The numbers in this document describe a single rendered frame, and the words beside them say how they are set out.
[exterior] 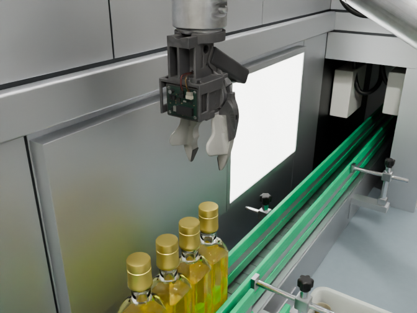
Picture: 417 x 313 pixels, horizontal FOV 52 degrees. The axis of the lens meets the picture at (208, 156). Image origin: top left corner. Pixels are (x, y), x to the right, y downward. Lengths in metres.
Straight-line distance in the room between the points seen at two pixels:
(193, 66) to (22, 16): 0.22
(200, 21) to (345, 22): 1.00
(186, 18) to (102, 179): 0.28
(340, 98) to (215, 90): 1.13
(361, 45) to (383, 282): 0.74
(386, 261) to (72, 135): 1.01
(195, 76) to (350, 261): 0.89
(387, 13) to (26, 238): 0.56
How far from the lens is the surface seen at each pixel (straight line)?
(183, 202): 0.90
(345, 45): 1.55
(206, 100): 0.60
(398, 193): 1.65
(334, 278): 1.28
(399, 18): 0.54
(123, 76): 0.70
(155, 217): 0.83
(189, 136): 0.69
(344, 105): 1.72
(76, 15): 0.66
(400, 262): 1.40
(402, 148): 1.58
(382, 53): 1.52
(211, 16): 0.59
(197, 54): 0.59
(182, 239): 0.70
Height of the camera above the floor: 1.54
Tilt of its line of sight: 24 degrees down
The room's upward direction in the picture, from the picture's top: straight up
